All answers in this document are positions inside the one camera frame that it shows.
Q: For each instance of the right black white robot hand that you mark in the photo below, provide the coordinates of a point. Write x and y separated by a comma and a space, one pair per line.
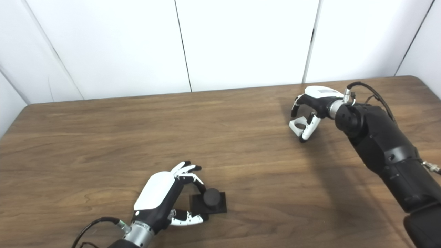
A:
320, 94

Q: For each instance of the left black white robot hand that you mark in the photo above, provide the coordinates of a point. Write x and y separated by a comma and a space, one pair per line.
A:
156, 193

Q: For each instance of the white square piece with hole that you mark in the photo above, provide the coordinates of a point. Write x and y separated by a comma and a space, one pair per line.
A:
293, 129

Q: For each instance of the black peg with square base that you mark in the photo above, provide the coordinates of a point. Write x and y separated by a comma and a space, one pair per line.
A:
212, 198

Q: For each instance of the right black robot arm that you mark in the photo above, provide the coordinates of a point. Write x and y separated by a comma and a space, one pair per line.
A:
386, 144

